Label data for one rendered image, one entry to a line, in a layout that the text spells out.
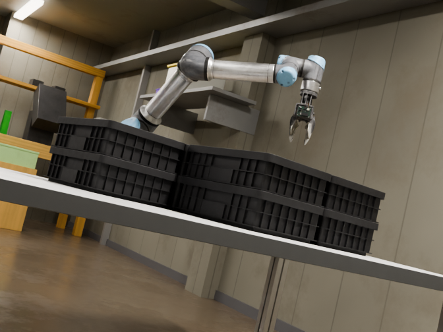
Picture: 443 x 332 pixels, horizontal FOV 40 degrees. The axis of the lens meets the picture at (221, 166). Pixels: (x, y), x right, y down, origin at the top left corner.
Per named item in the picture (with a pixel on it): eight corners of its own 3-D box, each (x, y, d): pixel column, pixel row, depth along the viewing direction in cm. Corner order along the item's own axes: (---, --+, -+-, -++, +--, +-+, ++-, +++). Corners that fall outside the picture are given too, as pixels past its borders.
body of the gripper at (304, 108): (292, 116, 242) (298, 87, 243) (293, 121, 250) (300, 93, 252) (310, 120, 240) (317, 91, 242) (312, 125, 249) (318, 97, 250)
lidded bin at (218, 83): (222, 103, 550) (229, 74, 553) (183, 89, 530) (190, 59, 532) (197, 105, 594) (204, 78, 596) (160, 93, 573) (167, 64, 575)
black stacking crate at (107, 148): (49, 148, 215) (57, 118, 215) (119, 167, 233) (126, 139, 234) (101, 157, 184) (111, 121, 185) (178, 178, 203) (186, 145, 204)
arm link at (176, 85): (117, 132, 270) (192, 44, 246) (128, 120, 284) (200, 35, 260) (138, 149, 272) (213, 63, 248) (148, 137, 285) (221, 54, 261)
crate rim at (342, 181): (249, 170, 222) (250, 164, 223) (302, 186, 241) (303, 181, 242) (333, 182, 192) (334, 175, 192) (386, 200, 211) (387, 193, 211)
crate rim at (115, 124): (55, 122, 215) (57, 116, 215) (125, 143, 234) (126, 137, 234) (109, 127, 184) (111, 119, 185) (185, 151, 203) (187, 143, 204)
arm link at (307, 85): (302, 84, 252) (322, 87, 251) (300, 94, 252) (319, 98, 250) (301, 78, 245) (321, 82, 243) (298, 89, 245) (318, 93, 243)
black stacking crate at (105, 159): (40, 178, 214) (49, 145, 215) (112, 195, 233) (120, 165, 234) (93, 192, 183) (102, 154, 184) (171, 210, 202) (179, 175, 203)
